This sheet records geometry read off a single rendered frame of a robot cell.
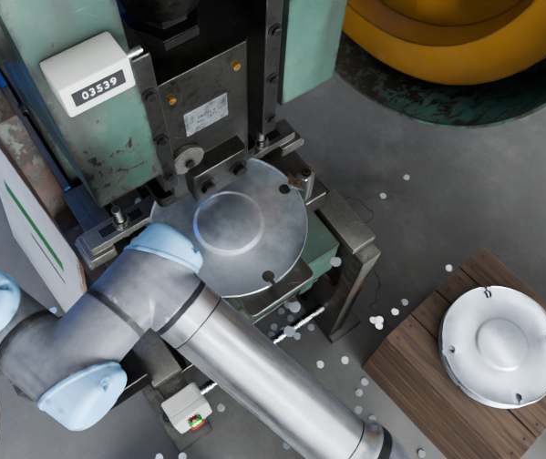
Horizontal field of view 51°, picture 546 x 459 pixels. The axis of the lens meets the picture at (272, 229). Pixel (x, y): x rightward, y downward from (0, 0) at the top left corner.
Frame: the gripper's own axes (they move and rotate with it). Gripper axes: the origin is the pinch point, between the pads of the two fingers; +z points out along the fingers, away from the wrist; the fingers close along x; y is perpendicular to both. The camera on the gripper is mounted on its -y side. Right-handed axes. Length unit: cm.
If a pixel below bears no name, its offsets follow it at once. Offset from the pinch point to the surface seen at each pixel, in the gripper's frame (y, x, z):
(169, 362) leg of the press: -10.7, 1.5, 20.9
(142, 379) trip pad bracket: -5.3, 2.9, 15.7
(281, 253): -37.2, -0.5, 7.0
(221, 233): -30.1, -9.7, 6.4
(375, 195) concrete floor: -98, -25, 85
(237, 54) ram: -38, -15, -30
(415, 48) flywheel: -66, -8, -22
